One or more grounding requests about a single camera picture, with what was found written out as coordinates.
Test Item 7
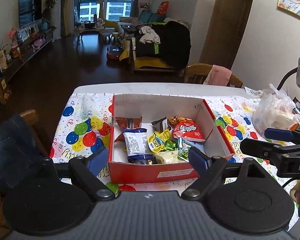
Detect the blue white snack packet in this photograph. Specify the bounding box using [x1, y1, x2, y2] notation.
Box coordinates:
[122, 128, 156, 165]

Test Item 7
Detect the wall television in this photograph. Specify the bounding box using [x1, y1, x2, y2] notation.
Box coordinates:
[19, 0, 42, 28]

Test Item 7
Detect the dark sofa with clothes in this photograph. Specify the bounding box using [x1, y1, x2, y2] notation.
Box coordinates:
[119, 10, 191, 71]

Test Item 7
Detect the pink cloth on chair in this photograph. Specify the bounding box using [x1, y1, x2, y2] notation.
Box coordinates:
[203, 64, 232, 86]

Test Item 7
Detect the yellow minion snack packet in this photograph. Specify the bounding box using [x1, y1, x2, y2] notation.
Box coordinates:
[147, 129, 171, 153]

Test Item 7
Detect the wooden chair with pink cloth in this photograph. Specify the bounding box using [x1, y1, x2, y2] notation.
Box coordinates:
[183, 63, 243, 88]

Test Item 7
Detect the light blue snack packet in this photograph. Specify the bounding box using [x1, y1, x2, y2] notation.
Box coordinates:
[183, 140, 205, 153]

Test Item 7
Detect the coffee table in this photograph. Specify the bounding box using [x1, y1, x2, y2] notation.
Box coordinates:
[74, 18, 119, 43]

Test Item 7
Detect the cream snack packet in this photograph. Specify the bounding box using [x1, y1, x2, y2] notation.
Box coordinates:
[153, 150, 179, 164]

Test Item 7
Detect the small brown snack packet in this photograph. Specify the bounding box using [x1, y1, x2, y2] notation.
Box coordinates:
[151, 117, 169, 133]

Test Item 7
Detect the red cardboard box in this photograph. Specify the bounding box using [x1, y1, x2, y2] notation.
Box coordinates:
[108, 94, 234, 184]

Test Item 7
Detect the balloon birthday tablecloth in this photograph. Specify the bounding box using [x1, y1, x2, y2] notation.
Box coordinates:
[50, 93, 260, 193]

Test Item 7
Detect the dark tv cabinet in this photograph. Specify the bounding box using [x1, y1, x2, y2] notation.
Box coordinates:
[0, 27, 53, 105]

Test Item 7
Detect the clear plastic bag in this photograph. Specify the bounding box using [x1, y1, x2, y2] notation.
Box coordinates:
[252, 83, 300, 138]

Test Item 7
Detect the red Korean snack bag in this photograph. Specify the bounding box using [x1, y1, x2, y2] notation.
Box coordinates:
[168, 116, 205, 142]

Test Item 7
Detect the shiny red-brown snack bag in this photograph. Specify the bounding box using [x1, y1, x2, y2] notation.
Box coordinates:
[115, 117, 142, 131]

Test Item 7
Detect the green snack packet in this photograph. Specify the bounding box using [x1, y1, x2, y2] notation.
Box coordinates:
[165, 138, 191, 162]

